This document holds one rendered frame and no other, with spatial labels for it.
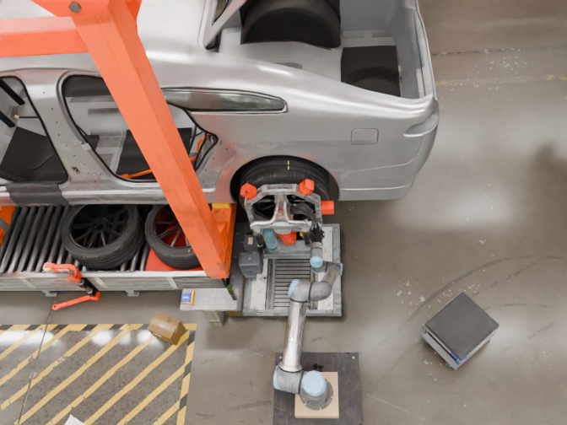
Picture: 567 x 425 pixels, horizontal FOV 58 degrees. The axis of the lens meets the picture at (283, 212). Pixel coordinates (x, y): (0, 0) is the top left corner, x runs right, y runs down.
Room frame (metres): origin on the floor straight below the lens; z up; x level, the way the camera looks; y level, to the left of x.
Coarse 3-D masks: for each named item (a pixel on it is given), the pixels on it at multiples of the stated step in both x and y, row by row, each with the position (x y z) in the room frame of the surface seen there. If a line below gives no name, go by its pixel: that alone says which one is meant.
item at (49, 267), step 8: (48, 264) 2.17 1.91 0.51; (56, 264) 2.16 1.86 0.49; (64, 264) 2.15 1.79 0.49; (72, 264) 2.14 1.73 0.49; (48, 272) 2.12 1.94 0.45; (80, 272) 2.06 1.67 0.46; (72, 280) 2.01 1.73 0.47; (88, 296) 2.04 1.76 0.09; (96, 296) 2.02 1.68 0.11; (56, 304) 2.02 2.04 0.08; (64, 304) 2.01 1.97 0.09
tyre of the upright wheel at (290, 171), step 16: (256, 160) 2.31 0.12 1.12; (272, 160) 2.25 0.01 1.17; (288, 160) 2.22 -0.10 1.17; (304, 160) 2.22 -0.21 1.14; (256, 176) 2.16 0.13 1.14; (272, 176) 2.11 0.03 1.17; (288, 176) 2.09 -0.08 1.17; (304, 176) 2.09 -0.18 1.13; (320, 176) 2.14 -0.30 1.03; (320, 192) 2.04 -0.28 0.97
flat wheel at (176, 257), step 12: (156, 204) 2.55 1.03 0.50; (168, 204) 2.54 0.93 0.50; (156, 216) 2.44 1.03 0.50; (168, 216) 2.51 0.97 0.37; (156, 228) 2.34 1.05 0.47; (180, 228) 2.32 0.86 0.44; (156, 240) 2.20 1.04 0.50; (156, 252) 2.11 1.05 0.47; (168, 252) 2.07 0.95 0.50; (180, 252) 2.05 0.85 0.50; (192, 252) 2.03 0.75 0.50; (168, 264) 2.07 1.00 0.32; (180, 264) 2.02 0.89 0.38; (192, 264) 2.01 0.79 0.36
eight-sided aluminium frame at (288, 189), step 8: (280, 184) 2.07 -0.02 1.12; (288, 184) 2.06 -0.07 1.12; (296, 184) 2.04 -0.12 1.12; (256, 192) 2.09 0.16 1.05; (264, 192) 2.03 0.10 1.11; (272, 192) 2.02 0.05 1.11; (280, 192) 2.01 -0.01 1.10; (288, 192) 2.00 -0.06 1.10; (296, 192) 1.99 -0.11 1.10; (312, 192) 2.02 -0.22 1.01; (248, 200) 2.07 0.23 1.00; (256, 200) 2.05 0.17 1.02; (312, 200) 1.97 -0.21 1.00; (320, 200) 1.98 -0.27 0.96; (248, 208) 2.06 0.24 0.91; (320, 208) 1.96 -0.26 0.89; (248, 216) 2.06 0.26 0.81; (256, 216) 2.10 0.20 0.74; (320, 216) 1.96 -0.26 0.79; (312, 224) 1.97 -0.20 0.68
